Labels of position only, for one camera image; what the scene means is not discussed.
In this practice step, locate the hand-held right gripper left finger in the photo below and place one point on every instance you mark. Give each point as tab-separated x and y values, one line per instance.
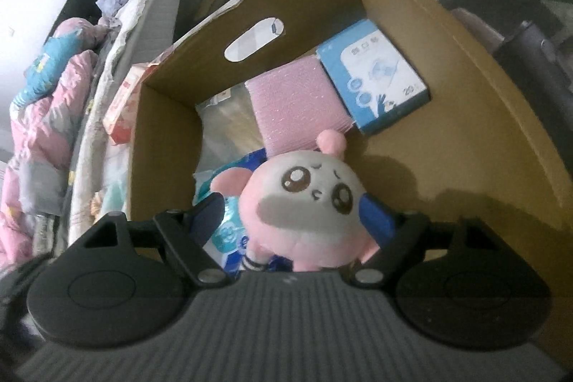
210	214

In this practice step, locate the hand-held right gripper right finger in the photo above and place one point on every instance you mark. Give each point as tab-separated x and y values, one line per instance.
376	221

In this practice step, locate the light blue plastic package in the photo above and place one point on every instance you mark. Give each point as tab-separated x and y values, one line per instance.
228	234

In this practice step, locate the pink white plush toy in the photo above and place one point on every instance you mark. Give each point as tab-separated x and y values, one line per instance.
295	194

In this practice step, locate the brown cardboard box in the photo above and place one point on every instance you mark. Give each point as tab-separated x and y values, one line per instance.
447	140

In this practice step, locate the pink sponge pack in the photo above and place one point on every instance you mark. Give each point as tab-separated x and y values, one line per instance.
295	104

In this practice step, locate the blue white mask box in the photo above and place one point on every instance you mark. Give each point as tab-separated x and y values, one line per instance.
376	73

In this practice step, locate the clear plastic bag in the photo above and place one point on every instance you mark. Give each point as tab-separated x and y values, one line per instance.
228	127

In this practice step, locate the pink tissue pack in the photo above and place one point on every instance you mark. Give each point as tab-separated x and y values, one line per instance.
123	104

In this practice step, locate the pink quilt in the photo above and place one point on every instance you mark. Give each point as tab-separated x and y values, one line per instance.
40	131

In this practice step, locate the grey mattress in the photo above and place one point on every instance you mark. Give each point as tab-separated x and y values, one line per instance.
165	10

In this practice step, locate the blue pillow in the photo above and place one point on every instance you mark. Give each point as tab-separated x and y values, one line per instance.
58	55

